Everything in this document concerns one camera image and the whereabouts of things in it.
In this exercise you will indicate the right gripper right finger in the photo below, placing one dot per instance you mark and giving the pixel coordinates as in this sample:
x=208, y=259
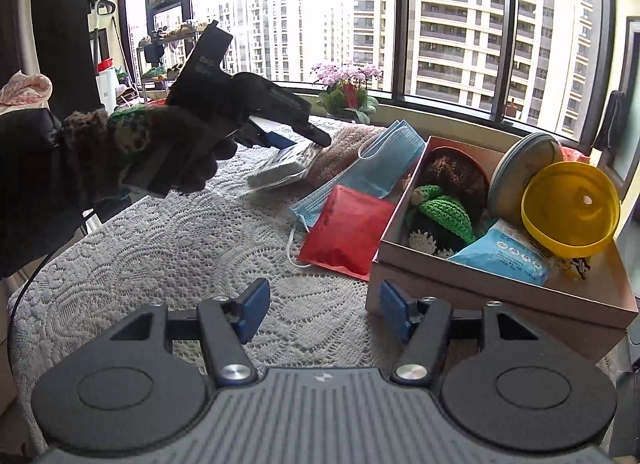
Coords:
x=421, y=325

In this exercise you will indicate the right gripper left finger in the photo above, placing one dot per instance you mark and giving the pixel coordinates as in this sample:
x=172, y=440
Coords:
x=226, y=325

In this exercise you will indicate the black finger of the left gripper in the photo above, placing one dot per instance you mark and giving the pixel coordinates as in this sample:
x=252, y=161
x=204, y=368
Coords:
x=311, y=132

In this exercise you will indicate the cotton swabs plastic bag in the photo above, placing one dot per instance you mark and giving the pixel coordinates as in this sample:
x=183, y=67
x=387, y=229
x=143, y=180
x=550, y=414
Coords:
x=284, y=167

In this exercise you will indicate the blue face mask pack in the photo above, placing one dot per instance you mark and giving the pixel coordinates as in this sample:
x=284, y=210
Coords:
x=380, y=163

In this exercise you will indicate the red packet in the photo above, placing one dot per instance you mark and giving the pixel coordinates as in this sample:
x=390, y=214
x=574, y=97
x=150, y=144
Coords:
x=346, y=235

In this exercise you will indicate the grey round tin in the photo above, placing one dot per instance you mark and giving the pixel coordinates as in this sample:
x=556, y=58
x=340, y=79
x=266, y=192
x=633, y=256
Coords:
x=515, y=170

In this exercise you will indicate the pink knitted cloth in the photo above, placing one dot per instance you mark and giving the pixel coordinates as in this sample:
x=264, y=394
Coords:
x=343, y=151

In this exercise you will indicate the pink orchid plant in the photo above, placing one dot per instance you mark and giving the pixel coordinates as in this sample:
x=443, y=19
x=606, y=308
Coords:
x=345, y=93

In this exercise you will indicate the metal storage rack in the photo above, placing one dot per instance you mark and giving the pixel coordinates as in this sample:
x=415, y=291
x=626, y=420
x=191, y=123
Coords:
x=161, y=56

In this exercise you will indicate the white lace tablecloth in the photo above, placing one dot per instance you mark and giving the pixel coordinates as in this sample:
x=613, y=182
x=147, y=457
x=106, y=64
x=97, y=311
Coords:
x=181, y=249

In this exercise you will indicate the light blue wipes packet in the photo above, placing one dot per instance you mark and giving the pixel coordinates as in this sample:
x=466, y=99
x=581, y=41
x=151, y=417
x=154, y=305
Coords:
x=506, y=251

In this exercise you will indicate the white spray bottle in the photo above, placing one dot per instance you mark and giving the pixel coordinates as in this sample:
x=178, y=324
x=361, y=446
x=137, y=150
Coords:
x=107, y=83

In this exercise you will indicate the green crochet item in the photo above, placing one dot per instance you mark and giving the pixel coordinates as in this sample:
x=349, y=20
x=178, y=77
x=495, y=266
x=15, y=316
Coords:
x=444, y=211

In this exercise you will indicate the brown crochet item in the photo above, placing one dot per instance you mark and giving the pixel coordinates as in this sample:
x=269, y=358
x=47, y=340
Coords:
x=459, y=176

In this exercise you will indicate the brown cardboard box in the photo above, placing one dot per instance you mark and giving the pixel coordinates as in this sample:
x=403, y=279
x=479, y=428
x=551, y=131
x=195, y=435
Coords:
x=589, y=312

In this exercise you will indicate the black hanging cloth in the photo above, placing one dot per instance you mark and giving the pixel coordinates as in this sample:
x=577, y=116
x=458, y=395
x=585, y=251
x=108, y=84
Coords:
x=613, y=123

